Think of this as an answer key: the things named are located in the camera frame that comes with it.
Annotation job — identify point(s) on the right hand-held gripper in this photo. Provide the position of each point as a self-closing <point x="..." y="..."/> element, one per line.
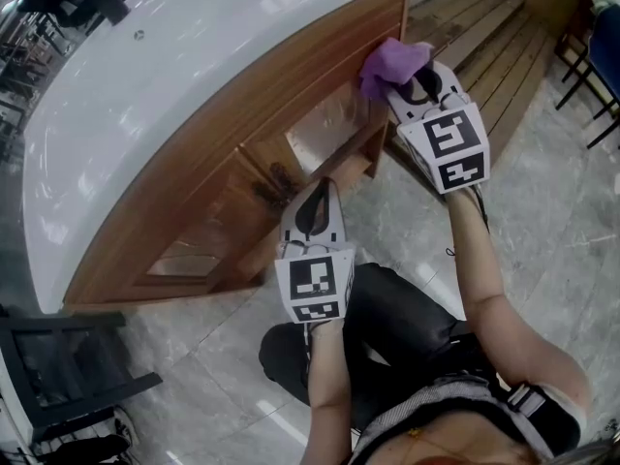
<point x="450" y="143"/>

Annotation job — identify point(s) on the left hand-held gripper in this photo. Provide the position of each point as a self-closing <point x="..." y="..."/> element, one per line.
<point x="315" y="284"/>

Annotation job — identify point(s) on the purple grey cloth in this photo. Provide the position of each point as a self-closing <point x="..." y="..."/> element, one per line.
<point x="392" y="63"/>

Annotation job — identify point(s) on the wooden cabinet door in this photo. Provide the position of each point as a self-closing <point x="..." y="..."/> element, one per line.
<point x="329" y="129"/>
<point x="203" y="240"/>

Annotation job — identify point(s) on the person's right forearm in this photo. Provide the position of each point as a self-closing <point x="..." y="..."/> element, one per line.
<point x="472" y="259"/>

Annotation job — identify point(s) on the person's left forearm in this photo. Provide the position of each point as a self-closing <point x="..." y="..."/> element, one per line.
<point x="331" y="385"/>

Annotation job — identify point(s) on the wooden vanity cabinet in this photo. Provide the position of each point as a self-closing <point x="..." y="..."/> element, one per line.
<point x="290" y="66"/>

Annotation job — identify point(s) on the white sink countertop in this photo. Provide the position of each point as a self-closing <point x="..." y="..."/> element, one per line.
<point x="145" y="90"/>

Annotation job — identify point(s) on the wooden slatted platform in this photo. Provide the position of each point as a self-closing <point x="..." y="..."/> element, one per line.
<point x="484" y="32"/>

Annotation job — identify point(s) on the person's black trousers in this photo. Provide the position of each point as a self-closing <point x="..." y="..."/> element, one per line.
<point x="397" y="318"/>

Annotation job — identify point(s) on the blue chair black legs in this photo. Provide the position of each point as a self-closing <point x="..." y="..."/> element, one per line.
<point x="605" y="51"/>

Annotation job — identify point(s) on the person's grey mesh vest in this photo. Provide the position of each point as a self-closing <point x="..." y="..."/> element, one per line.
<point x="421" y="400"/>

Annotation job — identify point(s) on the round metal basin fitting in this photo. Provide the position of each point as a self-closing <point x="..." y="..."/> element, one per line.
<point x="139" y="34"/>

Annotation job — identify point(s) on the dark metal rack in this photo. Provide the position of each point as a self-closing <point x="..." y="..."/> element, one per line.
<point x="24" y="90"/>

